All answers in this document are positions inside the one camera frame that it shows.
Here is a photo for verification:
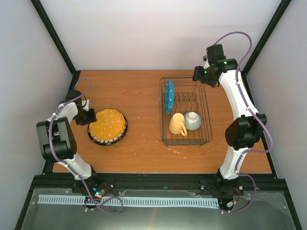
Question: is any light blue slotted cable duct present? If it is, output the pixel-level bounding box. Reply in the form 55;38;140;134
37;195;219;209

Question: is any dark patterned plate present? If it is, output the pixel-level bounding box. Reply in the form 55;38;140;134
87;119;128;146

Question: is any teal dotted plate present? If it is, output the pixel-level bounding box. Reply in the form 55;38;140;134
165;79;175;114

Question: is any metal front plate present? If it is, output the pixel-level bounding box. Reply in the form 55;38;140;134
20;189;301;230

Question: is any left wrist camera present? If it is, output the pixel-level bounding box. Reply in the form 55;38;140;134
82;100;90;111

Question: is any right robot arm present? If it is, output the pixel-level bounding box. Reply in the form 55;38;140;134
192;44;267;194

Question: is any black right frame post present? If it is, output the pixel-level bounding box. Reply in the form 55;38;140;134
242;0;293;72

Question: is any orange dotted plate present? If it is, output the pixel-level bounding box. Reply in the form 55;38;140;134
89;109;126;141

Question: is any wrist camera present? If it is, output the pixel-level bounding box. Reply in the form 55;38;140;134
82;100;90;111
203;55;210;69

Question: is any black left frame post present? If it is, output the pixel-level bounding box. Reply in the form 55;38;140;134
30;0;77;72

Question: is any dark wire dish rack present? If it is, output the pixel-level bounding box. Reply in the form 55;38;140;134
159;77;213;146

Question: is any pale green ceramic bowl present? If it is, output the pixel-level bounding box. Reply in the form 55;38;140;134
184;111;202;130

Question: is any black front rail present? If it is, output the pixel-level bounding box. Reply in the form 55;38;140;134
31;172;288;197

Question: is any yellow ceramic mug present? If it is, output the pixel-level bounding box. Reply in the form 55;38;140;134
169;113;188;137

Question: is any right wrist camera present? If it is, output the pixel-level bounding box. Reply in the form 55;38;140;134
203;55;210;69

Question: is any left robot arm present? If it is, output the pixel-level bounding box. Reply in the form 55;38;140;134
36;90;100;193

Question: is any black frame post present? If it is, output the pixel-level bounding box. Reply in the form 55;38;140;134
242;0;293;72
30;0;77;72

